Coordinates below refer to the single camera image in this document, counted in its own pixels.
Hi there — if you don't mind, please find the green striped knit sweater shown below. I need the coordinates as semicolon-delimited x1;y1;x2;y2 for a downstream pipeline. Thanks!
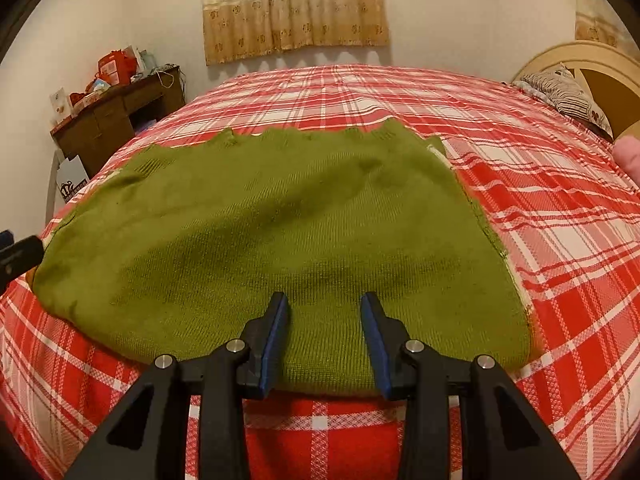
32;119;533;396

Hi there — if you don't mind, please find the white printed paper bag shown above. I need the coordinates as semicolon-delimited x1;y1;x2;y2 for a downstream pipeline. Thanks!
55;155;89;203

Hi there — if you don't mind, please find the dark brown wooden cabinet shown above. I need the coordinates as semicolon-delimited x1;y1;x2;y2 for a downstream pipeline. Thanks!
51;65;186;177

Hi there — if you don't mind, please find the white card on cabinet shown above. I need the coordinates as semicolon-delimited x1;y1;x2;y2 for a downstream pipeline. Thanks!
49;88;73;124

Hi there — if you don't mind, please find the red gift box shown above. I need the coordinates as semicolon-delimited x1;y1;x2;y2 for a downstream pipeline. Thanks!
98;50;137;86

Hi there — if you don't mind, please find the red white plaid bedspread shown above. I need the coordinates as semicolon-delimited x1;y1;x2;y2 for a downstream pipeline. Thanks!
1;65;639;479

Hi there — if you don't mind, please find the pink pillow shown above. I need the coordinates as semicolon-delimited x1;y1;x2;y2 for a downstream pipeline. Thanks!
612;136;640;185

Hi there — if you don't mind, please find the beige patterned window curtain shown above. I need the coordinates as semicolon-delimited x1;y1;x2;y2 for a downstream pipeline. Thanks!
202;0;390;66

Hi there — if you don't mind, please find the grey patterned pillow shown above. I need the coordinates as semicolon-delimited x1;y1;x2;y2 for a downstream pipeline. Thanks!
512;64;614;141

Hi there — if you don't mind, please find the cream wooden headboard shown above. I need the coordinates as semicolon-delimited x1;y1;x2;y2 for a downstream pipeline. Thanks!
513;40;640;139

